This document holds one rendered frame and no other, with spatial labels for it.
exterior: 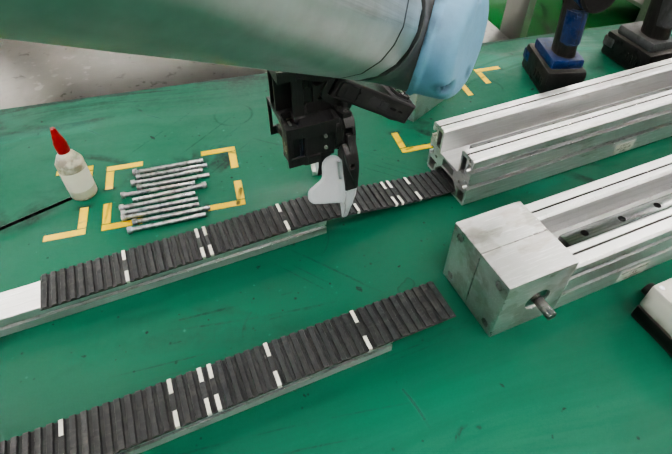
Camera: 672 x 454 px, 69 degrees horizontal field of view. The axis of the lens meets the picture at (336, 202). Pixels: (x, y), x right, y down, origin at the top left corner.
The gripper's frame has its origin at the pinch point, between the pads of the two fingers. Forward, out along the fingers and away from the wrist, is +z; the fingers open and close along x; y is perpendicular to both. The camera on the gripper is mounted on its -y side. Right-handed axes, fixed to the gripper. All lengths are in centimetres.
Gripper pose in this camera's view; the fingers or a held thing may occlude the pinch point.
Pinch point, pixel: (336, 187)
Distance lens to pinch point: 65.1
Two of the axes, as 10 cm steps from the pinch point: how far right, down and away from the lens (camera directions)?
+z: 0.0, 7.0, 7.1
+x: 3.9, 6.5, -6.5
